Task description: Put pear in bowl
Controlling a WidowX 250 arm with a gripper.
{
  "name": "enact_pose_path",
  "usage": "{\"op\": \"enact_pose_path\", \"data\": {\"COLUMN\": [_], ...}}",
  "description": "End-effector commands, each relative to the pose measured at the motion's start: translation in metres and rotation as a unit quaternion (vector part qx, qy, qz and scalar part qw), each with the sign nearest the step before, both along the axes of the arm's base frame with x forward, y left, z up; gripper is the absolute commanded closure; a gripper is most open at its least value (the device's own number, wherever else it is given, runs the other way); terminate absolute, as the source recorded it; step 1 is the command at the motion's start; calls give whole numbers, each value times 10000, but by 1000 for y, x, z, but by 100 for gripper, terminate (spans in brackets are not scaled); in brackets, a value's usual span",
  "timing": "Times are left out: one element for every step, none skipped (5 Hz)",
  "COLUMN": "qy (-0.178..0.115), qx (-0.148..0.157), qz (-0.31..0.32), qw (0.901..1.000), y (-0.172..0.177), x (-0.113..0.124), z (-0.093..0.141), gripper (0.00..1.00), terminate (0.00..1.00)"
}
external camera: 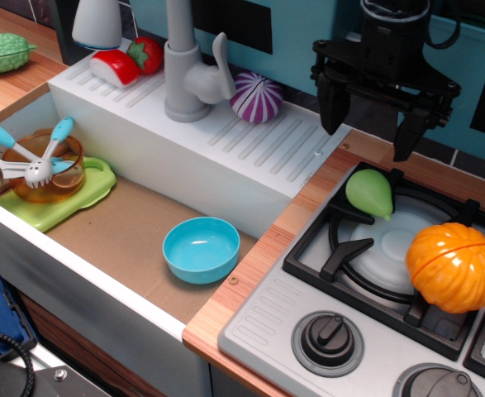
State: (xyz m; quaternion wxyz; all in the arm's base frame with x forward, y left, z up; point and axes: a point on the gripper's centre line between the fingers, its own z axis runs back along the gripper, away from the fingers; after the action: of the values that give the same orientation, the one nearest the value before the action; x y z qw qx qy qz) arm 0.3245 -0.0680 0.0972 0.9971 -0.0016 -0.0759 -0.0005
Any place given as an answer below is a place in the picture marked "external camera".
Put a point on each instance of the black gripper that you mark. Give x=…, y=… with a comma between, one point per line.
x=386, y=65

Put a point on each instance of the green toy pear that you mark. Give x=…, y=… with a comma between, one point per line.
x=370, y=192

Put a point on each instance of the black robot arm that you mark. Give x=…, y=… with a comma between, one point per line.
x=407, y=11

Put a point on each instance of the blue plastic bowl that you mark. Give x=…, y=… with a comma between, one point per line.
x=202, y=250

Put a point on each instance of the teal box right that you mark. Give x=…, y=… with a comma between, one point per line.
x=464, y=63

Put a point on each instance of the teal box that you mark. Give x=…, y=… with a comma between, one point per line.
x=275, y=38
x=464, y=63

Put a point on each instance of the purple striped toy onion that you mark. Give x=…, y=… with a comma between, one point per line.
x=257, y=99

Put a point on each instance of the teal box left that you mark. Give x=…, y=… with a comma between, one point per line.
x=275, y=38

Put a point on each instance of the black stove burner grate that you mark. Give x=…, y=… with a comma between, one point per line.
x=359, y=259

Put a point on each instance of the orange toy pumpkin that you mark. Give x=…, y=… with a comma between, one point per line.
x=446, y=265

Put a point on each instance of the grey toy stove top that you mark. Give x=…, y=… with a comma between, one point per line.
x=259, y=336

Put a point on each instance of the grey toy faucet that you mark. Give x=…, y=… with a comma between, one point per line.
x=192, y=87

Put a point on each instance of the red toy strawberry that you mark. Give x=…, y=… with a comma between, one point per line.
x=147, y=53

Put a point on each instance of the grey stove knob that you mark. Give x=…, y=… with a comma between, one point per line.
x=429, y=379
x=327, y=344

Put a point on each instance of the red white toy radish slice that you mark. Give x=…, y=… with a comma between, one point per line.
x=115, y=67

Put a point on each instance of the green plastic cutting board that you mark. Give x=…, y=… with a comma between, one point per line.
x=99, y=180

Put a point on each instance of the white sink unit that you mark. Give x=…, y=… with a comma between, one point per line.
x=101, y=272

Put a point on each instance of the green toy bitter gourd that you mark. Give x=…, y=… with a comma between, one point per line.
x=15, y=52

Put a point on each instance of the blue handled white spatula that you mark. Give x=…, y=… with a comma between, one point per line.
x=13, y=170

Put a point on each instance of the blue handled slotted spoon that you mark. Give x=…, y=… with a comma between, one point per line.
x=40, y=172

